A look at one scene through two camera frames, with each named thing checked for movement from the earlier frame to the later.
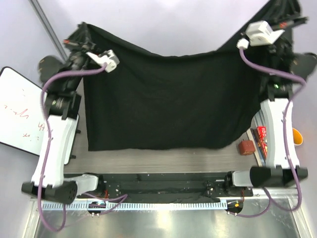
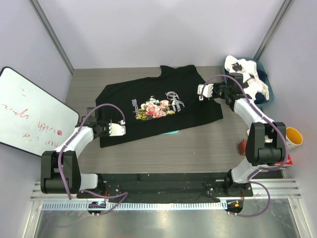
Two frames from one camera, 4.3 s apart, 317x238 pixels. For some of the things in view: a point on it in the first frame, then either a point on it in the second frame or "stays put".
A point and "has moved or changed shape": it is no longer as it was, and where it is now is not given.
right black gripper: x=288 y=24 to x=216 y=85
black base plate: x=173 y=185 stays put
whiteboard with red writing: x=23 y=124 stays put
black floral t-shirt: x=150 y=101 has moved or changed shape
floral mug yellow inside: x=297 y=138 stays put
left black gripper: x=83 y=47 to x=107 y=134
